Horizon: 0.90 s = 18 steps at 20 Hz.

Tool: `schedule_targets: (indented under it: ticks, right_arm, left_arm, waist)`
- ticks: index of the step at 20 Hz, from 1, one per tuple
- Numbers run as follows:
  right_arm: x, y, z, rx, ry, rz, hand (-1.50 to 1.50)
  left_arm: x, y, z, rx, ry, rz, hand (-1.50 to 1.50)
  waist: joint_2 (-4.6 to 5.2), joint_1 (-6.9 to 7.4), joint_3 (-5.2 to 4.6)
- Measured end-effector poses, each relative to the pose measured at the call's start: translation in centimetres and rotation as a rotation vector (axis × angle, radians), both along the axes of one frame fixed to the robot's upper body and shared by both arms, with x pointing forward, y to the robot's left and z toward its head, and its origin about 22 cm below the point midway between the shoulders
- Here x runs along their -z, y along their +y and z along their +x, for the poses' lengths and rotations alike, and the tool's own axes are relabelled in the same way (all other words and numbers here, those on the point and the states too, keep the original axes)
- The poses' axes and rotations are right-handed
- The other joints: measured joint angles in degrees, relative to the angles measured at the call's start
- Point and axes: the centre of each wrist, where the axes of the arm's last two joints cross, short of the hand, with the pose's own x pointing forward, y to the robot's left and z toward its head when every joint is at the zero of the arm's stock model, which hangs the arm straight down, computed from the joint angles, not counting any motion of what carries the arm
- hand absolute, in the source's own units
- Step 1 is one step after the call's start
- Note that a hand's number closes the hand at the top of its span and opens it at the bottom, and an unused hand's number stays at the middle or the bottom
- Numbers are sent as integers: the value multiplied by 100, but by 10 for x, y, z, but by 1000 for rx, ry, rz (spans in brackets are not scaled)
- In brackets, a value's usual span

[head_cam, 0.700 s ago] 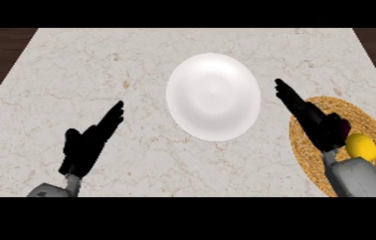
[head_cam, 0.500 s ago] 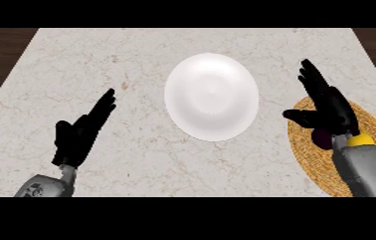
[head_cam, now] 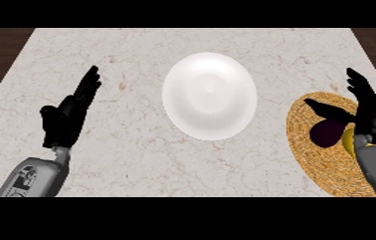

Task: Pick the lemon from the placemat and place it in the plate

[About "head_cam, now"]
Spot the round woven straw placemat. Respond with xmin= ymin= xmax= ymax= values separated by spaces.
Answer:
xmin=284 ymin=91 xmax=376 ymax=198

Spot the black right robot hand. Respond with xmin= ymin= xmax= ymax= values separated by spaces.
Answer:
xmin=302 ymin=67 xmax=376 ymax=137

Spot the yellow lemon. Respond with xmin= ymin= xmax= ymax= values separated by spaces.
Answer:
xmin=340 ymin=126 xmax=356 ymax=159

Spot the white oval plate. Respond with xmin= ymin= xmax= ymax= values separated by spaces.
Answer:
xmin=162 ymin=52 xmax=258 ymax=141

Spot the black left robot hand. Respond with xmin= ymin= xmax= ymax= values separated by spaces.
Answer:
xmin=38 ymin=65 xmax=103 ymax=149

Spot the dark purple round fruit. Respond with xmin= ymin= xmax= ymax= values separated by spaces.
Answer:
xmin=308 ymin=117 xmax=349 ymax=149

